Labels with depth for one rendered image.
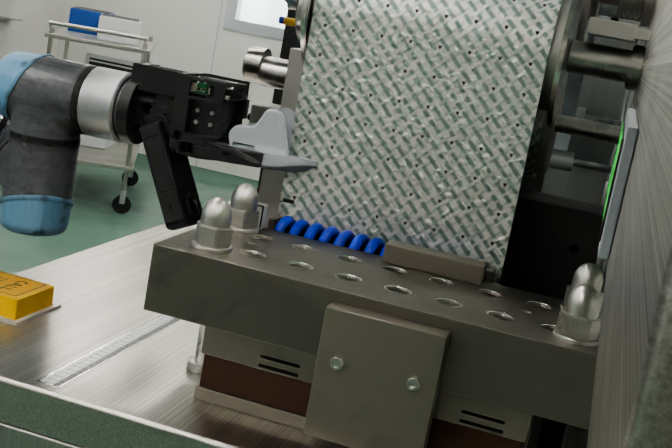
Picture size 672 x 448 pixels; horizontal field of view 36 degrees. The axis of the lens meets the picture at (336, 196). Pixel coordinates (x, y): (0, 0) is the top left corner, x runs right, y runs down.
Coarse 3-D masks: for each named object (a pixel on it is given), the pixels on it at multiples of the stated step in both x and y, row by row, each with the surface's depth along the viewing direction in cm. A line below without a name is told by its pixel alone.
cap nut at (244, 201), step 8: (248, 184) 99; (240, 192) 98; (248, 192) 98; (256, 192) 99; (232, 200) 99; (240, 200) 98; (248, 200) 98; (256, 200) 99; (232, 208) 99; (240, 208) 98; (248, 208) 99; (256, 208) 99; (232, 216) 99; (240, 216) 98; (248, 216) 98; (256, 216) 99; (232, 224) 99; (240, 224) 98; (248, 224) 99; (256, 224) 99; (240, 232) 98; (248, 232) 99; (256, 232) 99
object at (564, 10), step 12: (564, 0) 99; (564, 12) 98; (300, 24) 104; (564, 24) 97; (300, 36) 105; (552, 48) 97; (552, 60) 97; (552, 72) 98; (552, 84) 98; (540, 96) 100; (540, 108) 102
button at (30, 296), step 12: (0, 276) 106; (12, 276) 107; (0, 288) 103; (12, 288) 103; (24, 288) 104; (36, 288) 105; (48, 288) 106; (0, 300) 101; (12, 300) 101; (24, 300) 102; (36, 300) 104; (48, 300) 106; (0, 312) 101; (12, 312) 101; (24, 312) 102
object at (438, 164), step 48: (336, 96) 103; (384, 96) 101; (432, 96) 100; (480, 96) 99; (336, 144) 103; (384, 144) 102; (432, 144) 101; (480, 144) 99; (528, 144) 98; (288, 192) 105; (336, 192) 104; (384, 192) 103; (432, 192) 101; (480, 192) 100; (384, 240) 103; (432, 240) 102; (480, 240) 101
